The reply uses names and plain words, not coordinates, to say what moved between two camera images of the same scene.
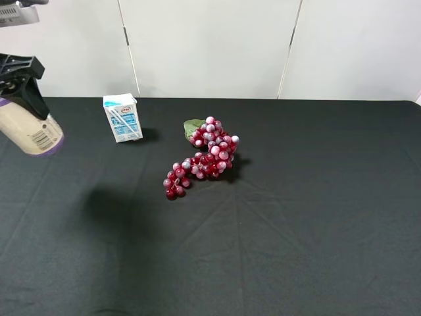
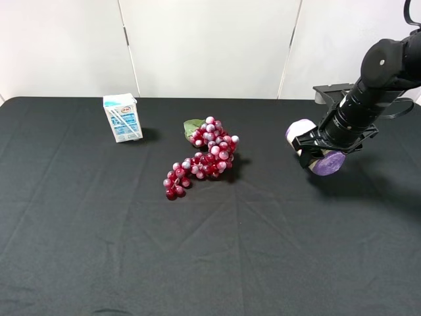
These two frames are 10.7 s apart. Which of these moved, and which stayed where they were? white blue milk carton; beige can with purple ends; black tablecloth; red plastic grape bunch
Moved: beige can with purple ends
Stayed: black tablecloth; white blue milk carton; red plastic grape bunch
